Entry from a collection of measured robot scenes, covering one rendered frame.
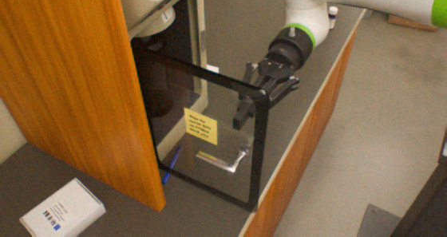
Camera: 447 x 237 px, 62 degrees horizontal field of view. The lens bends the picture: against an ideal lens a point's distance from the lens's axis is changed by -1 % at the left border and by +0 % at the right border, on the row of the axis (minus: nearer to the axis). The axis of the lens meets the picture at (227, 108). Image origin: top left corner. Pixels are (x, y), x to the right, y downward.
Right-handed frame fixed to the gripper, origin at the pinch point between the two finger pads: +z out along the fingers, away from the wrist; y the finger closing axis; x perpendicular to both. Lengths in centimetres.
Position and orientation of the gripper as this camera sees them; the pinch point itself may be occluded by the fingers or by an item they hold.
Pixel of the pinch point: (245, 112)
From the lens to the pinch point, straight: 74.6
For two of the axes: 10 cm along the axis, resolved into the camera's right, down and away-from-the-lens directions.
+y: 8.8, 3.4, -3.4
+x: 0.0, 7.0, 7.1
